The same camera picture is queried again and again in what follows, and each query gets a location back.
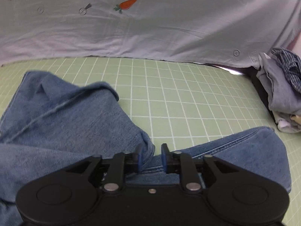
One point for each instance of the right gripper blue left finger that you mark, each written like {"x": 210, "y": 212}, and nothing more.
{"x": 134, "y": 160}

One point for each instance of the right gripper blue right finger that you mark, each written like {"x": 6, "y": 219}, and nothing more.
{"x": 170, "y": 160}

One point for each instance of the blue denim jeans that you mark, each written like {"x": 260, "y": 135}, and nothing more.
{"x": 50, "y": 124}

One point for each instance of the green grid cutting mat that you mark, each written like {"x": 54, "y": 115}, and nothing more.
{"x": 181, "y": 104}

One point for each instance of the grey folded garment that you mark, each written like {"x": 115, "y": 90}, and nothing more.
{"x": 282, "y": 98}

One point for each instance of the grey carrot print sheet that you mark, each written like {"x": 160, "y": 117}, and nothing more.
{"x": 225, "y": 32}

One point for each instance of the blue checkered shirt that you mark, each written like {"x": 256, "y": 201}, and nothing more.
{"x": 289, "y": 63}

